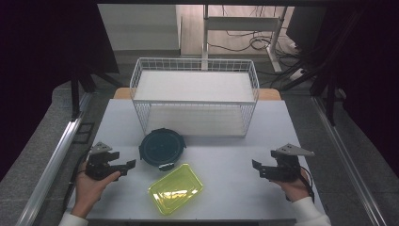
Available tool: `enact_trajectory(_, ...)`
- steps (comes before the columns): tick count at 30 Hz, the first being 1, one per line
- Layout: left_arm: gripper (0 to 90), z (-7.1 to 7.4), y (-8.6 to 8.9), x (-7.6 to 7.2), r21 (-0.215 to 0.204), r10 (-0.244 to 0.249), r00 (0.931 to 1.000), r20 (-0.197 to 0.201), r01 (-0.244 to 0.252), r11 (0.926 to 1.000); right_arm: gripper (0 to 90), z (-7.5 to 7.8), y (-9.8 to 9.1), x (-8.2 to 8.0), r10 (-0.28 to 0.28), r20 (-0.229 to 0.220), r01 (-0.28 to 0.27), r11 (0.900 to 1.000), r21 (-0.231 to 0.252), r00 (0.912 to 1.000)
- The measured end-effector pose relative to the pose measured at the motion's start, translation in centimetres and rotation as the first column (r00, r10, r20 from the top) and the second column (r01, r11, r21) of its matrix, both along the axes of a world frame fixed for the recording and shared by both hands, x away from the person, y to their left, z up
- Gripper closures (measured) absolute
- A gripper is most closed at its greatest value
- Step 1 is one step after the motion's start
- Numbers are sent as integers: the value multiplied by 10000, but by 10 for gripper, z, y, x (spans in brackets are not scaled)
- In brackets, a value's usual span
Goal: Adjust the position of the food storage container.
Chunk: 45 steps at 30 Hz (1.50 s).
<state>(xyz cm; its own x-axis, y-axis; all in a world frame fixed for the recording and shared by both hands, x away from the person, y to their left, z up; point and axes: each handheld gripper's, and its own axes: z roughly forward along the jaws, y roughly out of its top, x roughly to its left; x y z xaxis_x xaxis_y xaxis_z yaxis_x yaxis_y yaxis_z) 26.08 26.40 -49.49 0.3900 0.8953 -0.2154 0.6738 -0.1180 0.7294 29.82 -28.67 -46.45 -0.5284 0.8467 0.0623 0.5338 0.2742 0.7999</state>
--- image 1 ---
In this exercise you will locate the person's left hand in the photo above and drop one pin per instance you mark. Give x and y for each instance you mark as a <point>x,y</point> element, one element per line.
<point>89,191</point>

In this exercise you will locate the dark curtain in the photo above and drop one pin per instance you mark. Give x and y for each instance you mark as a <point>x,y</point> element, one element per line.
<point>373,62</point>

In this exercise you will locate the black metal stand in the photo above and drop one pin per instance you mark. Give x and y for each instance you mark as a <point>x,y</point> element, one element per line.
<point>329,94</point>
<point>75,94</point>

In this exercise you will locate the aluminium rail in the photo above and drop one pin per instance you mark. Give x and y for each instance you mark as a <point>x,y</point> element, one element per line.
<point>53,163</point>
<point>348,160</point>

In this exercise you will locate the round container with dark lid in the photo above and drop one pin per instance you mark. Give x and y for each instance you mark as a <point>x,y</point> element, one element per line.
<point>161,147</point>

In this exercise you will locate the white cabinet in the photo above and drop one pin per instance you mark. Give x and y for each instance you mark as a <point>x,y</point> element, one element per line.
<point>138,28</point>

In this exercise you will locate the wooden table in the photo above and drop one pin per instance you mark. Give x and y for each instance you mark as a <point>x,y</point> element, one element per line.
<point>269,94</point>

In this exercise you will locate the white power strip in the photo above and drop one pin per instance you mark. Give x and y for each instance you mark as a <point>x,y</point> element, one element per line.
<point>297,73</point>

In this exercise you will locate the person's white sleeve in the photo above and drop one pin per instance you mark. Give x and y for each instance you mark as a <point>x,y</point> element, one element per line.
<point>309,213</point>
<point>72,220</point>

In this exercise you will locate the person's right white sleeve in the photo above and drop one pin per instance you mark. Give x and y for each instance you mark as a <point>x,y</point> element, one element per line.
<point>309,213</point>

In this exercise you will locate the person's left white sleeve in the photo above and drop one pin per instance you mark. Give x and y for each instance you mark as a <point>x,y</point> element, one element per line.
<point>72,220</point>

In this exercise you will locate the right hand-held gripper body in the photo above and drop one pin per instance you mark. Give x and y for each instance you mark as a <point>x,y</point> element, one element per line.
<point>285,171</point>

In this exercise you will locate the person's right hand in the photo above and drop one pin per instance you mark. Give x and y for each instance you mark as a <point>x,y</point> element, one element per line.
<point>295,190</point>

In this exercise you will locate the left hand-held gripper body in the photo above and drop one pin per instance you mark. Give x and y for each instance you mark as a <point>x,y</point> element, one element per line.
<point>98,168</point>

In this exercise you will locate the white desk frame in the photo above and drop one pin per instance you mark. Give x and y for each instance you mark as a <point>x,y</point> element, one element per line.
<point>241,23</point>

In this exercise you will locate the yellow-green rectangular container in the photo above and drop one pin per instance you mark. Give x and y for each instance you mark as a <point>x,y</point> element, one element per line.
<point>175,188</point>

